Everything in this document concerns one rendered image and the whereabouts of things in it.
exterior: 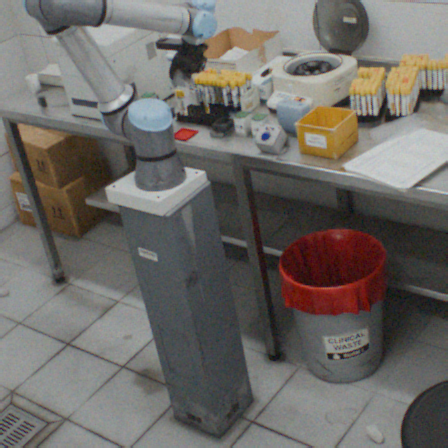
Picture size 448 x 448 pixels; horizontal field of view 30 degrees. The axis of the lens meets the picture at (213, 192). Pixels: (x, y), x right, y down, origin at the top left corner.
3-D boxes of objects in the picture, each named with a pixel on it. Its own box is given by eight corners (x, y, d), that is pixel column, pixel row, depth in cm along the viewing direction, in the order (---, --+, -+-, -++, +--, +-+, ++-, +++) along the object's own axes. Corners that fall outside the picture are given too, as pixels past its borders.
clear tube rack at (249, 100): (196, 109, 290) (192, 90, 286) (213, 97, 296) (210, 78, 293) (244, 116, 278) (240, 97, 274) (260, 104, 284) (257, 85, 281)
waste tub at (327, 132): (298, 153, 248) (294, 123, 244) (321, 134, 257) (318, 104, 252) (337, 161, 240) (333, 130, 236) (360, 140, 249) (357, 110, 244)
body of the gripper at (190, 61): (189, 81, 259) (198, 51, 251) (168, 66, 262) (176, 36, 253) (203, 71, 264) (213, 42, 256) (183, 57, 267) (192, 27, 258)
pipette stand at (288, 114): (276, 134, 262) (272, 105, 257) (290, 125, 266) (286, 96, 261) (302, 140, 256) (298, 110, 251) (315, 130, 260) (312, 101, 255)
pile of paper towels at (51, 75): (34, 83, 342) (31, 72, 339) (53, 73, 348) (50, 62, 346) (76, 89, 327) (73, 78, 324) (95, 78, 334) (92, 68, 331)
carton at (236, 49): (187, 92, 304) (180, 54, 297) (233, 62, 323) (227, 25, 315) (242, 100, 289) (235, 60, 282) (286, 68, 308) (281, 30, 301)
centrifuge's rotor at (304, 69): (282, 87, 280) (279, 67, 277) (312, 70, 288) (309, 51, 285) (317, 95, 269) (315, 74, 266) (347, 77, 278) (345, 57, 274)
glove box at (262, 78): (243, 100, 290) (239, 74, 285) (280, 73, 305) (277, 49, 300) (273, 104, 282) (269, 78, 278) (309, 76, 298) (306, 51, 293)
